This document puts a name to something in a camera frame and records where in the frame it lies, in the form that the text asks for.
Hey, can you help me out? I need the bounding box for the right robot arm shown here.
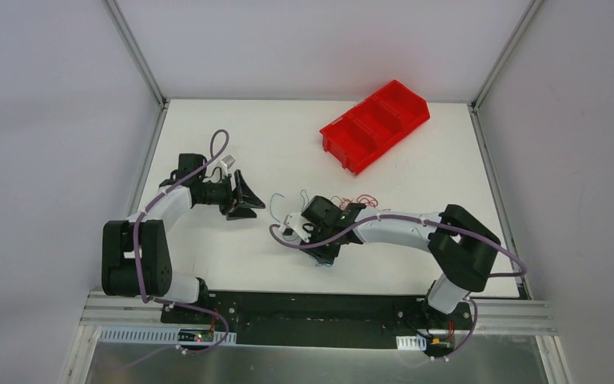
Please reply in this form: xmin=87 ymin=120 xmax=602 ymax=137
xmin=281 ymin=196 xmax=501 ymax=328

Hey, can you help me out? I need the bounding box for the red plastic bin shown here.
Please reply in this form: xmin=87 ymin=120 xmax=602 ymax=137
xmin=320 ymin=79 xmax=430 ymax=175

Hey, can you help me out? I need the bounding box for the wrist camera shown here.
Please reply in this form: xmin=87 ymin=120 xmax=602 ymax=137
xmin=279 ymin=212 xmax=313 ymax=242
xmin=217 ymin=154 xmax=236 ymax=178

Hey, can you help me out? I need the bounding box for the red wire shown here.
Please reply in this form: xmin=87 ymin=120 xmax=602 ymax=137
xmin=330 ymin=193 xmax=390 ymax=213

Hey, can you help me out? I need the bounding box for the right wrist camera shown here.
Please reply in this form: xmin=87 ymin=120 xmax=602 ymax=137
xmin=279 ymin=212 xmax=313 ymax=242

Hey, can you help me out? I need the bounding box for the aluminium frame rail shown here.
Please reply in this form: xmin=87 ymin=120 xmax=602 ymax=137
xmin=80 ymin=290 xmax=558 ymax=336

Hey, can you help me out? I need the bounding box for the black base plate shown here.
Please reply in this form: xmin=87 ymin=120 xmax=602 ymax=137
xmin=160 ymin=290 xmax=473 ymax=350

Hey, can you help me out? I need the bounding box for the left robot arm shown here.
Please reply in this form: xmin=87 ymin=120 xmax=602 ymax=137
xmin=101 ymin=154 xmax=265 ymax=324

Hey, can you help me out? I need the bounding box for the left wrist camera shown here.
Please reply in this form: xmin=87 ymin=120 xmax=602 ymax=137
xmin=217 ymin=154 xmax=236 ymax=178

